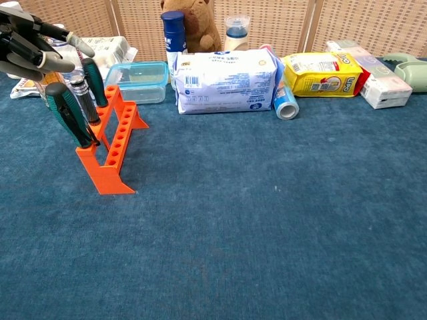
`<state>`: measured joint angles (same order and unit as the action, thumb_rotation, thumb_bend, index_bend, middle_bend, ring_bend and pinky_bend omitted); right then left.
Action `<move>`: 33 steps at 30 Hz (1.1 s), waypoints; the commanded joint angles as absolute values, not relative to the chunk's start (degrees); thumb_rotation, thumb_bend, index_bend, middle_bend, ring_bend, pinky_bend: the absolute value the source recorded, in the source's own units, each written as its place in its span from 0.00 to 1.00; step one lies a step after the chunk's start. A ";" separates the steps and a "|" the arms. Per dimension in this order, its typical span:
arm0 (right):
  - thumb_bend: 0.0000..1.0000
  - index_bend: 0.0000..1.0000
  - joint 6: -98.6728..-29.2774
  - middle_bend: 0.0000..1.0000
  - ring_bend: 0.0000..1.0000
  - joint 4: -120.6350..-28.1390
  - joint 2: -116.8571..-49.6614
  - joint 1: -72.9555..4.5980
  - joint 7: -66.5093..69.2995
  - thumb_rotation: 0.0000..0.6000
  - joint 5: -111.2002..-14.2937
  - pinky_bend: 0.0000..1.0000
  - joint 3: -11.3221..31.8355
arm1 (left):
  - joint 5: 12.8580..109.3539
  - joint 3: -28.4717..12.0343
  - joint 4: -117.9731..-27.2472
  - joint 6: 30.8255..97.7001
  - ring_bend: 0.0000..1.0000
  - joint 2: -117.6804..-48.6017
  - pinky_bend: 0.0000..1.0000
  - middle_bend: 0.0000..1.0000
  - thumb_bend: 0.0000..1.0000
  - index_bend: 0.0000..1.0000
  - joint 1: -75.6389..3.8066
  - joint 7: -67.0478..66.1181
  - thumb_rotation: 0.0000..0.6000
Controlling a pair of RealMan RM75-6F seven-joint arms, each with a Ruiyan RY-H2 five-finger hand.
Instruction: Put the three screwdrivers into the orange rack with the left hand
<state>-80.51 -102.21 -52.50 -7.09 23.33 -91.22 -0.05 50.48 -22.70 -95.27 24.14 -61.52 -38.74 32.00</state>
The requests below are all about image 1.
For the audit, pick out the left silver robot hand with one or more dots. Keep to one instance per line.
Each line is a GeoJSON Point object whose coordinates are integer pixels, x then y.
{"type": "Point", "coordinates": [20, 43]}

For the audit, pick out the large green black screwdriver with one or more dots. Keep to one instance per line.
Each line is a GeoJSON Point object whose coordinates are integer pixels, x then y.
{"type": "Point", "coordinates": [66, 110]}

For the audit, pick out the small green screwdriver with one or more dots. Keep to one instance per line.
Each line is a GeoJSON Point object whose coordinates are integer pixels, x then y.
{"type": "Point", "coordinates": [95, 83]}

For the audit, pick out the orange plastic tool rack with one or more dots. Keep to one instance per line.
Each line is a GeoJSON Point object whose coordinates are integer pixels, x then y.
{"type": "Point", "coordinates": [106, 176]}

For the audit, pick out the white egg carton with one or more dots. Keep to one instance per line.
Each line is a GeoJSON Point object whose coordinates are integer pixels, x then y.
{"type": "Point", "coordinates": [110, 50]}

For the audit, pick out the clear container blue lid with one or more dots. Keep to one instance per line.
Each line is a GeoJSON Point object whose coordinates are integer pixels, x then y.
{"type": "Point", "coordinates": [140, 83]}

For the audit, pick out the blue white spray can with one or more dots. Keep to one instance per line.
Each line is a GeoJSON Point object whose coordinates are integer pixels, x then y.
{"type": "Point", "coordinates": [173, 36]}

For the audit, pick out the brown capybara plush toy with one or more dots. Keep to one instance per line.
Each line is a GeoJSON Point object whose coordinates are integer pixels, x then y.
{"type": "Point", "coordinates": [200, 26]}

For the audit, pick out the white wet wipes pack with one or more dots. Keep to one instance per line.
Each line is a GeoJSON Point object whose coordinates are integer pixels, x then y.
{"type": "Point", "coordinates": [227, 83]}

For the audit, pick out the white squeeze bottle clear cap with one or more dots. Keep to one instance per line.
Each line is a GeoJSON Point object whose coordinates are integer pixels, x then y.
{"type": "Point", "coordinates": [236, 41]}

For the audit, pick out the wicker folding screen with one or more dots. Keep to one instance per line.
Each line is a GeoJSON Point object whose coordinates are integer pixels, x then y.
{"type": "Point", "coordinates": [283, 20]}

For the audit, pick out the blue felt table cover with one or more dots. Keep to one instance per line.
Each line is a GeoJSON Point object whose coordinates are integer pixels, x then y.
{"type": "Point", "coordinates": [233, 216]}

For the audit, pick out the yellow Lipo biscuit bag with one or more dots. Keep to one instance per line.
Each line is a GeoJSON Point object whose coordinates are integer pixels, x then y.
{"type": "Point", "coordinates": [320, 76]}

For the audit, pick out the yellow red snack box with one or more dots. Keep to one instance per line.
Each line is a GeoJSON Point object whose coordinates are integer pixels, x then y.
{"type": "Point", "coordinates": [365, 83]}

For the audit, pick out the pastel tissue box pack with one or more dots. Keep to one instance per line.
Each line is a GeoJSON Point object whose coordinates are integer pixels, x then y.
{"type": "Point", "coordinates": [383, 86]}

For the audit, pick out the green lint roller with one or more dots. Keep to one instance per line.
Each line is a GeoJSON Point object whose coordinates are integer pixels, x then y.
{"type": "Point", "coordinates": [410, 71]}

